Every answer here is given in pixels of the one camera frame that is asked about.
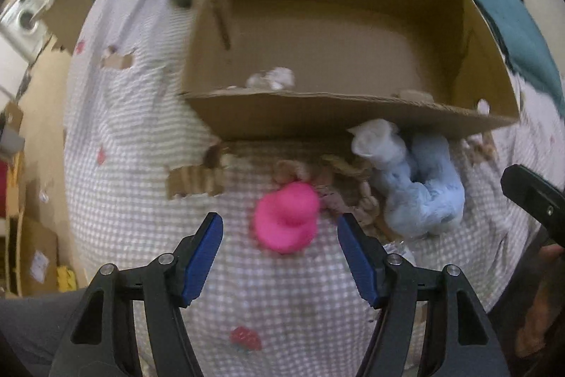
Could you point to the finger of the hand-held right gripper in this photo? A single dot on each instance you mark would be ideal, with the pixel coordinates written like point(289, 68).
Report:
point(536, 200)

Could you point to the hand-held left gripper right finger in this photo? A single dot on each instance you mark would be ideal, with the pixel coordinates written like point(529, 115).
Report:
point(358, 257)

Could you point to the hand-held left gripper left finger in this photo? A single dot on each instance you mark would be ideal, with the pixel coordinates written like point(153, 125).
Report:
point(204, 257)

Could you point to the large cardboard box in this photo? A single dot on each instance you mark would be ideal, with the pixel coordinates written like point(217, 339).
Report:
point(331, 19)

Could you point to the light blue soft cloth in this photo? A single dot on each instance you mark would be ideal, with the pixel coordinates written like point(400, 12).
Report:
point(423, 191)

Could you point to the white soft cloth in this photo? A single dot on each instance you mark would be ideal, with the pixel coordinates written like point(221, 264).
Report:
point(375, 143)

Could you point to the torn cardboard strip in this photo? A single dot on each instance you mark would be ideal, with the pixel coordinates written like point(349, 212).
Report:
point(194, 180)

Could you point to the yellow packet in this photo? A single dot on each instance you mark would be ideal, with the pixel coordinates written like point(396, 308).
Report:
point(66, 277)

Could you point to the checkered bed sheet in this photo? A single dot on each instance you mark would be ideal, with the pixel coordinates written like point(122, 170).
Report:
point(132, 129)

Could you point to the flat cardboard box with label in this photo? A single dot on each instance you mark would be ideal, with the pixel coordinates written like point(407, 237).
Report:
point(37, 257)

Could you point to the teal blanket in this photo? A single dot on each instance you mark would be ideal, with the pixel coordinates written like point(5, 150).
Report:
point(521, 32)

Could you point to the small white fluffy wad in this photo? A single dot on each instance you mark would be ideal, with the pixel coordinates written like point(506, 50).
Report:
point(273, 79)

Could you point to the small torn cardboard piece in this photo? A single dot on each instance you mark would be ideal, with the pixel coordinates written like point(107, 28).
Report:
point(115, 61)

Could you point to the brown cardboard box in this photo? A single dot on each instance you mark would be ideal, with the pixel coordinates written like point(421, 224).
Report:
point(70, 15)

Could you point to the white washing machine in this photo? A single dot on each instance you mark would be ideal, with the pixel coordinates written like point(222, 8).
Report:
point(20, 21)

